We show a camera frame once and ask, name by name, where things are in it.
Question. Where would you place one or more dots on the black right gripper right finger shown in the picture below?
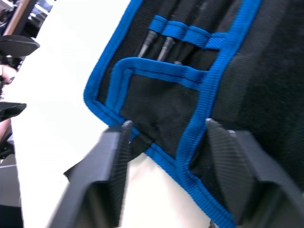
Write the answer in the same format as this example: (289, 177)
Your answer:
(249, 178)

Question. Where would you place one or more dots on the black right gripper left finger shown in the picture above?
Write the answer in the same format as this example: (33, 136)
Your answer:
(99, 190)

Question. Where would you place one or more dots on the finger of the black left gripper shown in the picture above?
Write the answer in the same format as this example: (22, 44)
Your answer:
(12, 111)
(16, 45)

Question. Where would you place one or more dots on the black tool roll blue trim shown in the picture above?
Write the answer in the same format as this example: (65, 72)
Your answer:
(166, 107)

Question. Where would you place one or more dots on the brown wooden beam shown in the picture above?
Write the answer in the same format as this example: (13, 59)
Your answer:
(16, 17)

